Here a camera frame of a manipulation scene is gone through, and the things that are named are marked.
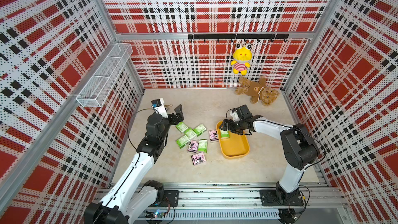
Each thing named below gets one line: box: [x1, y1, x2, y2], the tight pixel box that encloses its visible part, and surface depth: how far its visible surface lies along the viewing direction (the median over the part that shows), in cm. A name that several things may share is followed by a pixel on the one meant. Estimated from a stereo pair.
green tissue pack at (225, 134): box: [219, 130, 231, 140], surface depth 95 cm
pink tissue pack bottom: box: [190, 151, 207, 166], surface depth 86 cm
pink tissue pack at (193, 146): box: [187, 140, 199, 154], surface depth 90 cm
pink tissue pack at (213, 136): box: [208, 129, 220, 143], surface depth 95 cm
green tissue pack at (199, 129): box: [193, 123, 207, 137], surface depth 98 cm
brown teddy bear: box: [235, 76, 280, 107], surface depth 113 cm
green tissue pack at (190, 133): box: [183, 128, 197, 140], surface depth 97 cm
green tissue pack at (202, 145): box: [197, 138, 208, 153], surface depth 90 cm
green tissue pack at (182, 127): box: [175, 121, 189, 134], surface depth 99 cm
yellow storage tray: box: [216, 120, 250, 160], surface depth 92 cm
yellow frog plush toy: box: [230, 43, 253, 76], surface depth 95 cm
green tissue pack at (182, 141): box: [175, 134, 191, 149], surface depth 93 cm
